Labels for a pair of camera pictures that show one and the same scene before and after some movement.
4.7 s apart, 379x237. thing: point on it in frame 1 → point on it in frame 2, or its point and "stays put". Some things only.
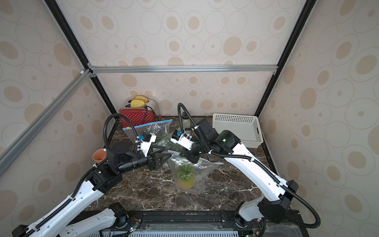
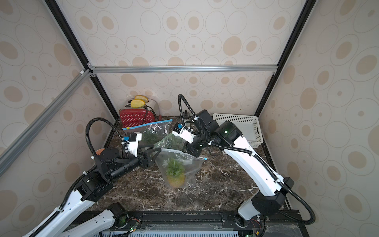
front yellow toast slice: x=137 y=103 stays put
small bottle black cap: x=184 y=116 stays put
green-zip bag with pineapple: x=166 y=141 stays put
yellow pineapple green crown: x=186 y=176 → x=175 y=171
